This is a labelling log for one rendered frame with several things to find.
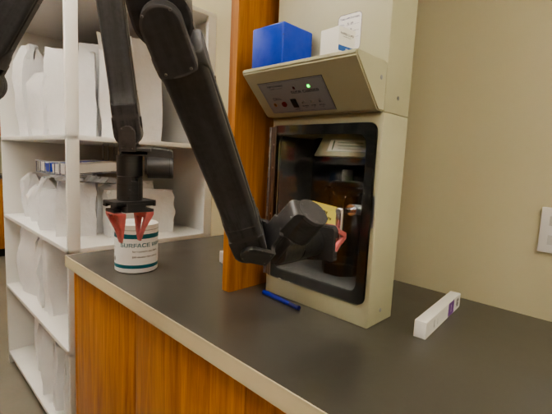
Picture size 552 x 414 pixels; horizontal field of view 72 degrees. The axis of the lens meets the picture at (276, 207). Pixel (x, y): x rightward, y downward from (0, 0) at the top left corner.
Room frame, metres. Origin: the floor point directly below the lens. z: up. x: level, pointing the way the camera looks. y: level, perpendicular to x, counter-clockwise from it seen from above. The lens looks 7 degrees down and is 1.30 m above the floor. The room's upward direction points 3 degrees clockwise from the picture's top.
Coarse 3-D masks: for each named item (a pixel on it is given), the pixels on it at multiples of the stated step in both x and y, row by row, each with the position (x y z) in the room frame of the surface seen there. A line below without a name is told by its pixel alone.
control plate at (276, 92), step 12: (264, 84) 0.92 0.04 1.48; (276, 84) 0.90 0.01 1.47; (288, 84) 0.88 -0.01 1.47; (300, 84) 0.86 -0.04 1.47; (312, 84) 0.84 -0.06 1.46; (324, 84) 0.82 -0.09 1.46; (264, 96) 0.95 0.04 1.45; (276, 96) 0.93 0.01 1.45; (288, 96) 0.90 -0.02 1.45; (300, 96) 0.88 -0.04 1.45; (312, 96) 0.86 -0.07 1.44; (324, 96) 0.84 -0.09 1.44; (276, 108) 0.96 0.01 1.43; (288, 108) 0.94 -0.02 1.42; (300, 108) 0.91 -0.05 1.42; (312, 108) 0.89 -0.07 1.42; (324, 108) 0.87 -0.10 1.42; (336, 108) 0.85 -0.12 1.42
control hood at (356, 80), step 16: (288, 64) 0.84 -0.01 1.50; (304, 64) 0.81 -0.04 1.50; (320, 64) 0.79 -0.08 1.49; (336, 64) 0.77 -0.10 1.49; (352, 64) 0.74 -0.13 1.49; (368, 64) 0.75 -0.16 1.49; (384, 64) 0.80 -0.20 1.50; (256, 80) 0.93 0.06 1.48; (272, 80) 0.90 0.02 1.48; (336, 80) 0.79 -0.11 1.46; (352, 80) 0.77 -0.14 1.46; (368, 80) 0.76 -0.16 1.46; (384, 80) 0.80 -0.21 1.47; (256, 96) 0.97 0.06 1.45; (336, 96) 0.82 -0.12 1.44; (352, 96) 0.80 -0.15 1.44; (368, 96) 0.78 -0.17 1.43; (272, 112) 0.98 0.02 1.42; (304, 112) 0.91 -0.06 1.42; (320, 112) 0.88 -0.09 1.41; (336, 112) 0.86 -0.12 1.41; (352, 112) 0.83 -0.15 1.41; (368, 112) 0.82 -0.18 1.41
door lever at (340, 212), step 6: (336, 210) 0.80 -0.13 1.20; (342, 210) 0.79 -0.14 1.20; (348, 210) 0.81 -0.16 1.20; (354, 210) 0.82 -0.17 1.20; (336, 216) 0.80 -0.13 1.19; (342, 216) 0.79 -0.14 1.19; (336, 222) 0.80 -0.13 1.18; (342, 222) 0.79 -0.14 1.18; (342, 228) 0.80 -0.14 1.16; (336, 240) 0.80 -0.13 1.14; (342, 246) 0.80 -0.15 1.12
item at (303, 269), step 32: (288, 128) 0.97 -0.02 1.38; (320, 128) 0.90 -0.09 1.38; (352, 128) 0.84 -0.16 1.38; (288, 160) 0.97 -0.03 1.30; (320, 160) 0.90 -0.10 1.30; (352, 160) 0.84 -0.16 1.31; (288, 192) 0.96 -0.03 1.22; (320, 192) 0.89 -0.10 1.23; (352, 192) 0.83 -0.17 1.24; (352, 224) 0.83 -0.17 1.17; (352, 256) 0.82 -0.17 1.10; (320, 288) 0.88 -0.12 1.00; (352, 288) 0.82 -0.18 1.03
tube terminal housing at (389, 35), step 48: (288, 0) 1.00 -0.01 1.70; (336, 0) 0.90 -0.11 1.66; (384, 0) 0.82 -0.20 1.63; (384, 48) 0.81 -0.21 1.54; (384, 96) 0.81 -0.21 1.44; (384, 144) 0.82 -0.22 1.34; (384, 192) 0.83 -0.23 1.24; (384, 240) 0.84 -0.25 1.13; (288, 288) 0.97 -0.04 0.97; (384, 288) 0.86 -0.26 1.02
